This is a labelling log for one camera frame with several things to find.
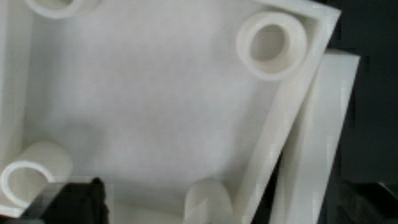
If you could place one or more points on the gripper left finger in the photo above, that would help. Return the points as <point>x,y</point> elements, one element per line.
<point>70,204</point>

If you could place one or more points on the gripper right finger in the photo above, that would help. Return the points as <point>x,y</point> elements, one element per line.
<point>368,203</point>

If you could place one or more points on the white square table top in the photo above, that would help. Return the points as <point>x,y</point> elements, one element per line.
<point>152,89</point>

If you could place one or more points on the white L-shaped obstacle fence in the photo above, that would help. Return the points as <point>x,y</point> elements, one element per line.
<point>311,144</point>

